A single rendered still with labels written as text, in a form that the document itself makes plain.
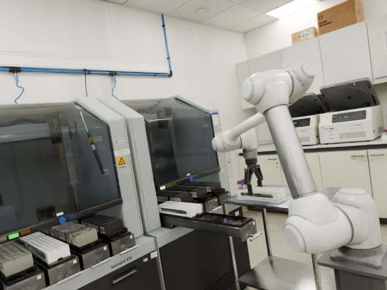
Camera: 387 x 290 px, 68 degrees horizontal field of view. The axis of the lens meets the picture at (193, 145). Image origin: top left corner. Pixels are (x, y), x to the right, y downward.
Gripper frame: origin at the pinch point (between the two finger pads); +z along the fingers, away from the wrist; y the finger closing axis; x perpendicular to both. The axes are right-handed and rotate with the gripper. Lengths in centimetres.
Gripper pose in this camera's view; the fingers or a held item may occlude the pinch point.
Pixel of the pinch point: (255, 189)
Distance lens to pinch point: 187.5
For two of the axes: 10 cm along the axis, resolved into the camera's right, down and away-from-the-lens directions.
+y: 7.2, -1.4, 6.8
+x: -6.8, 0.6, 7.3
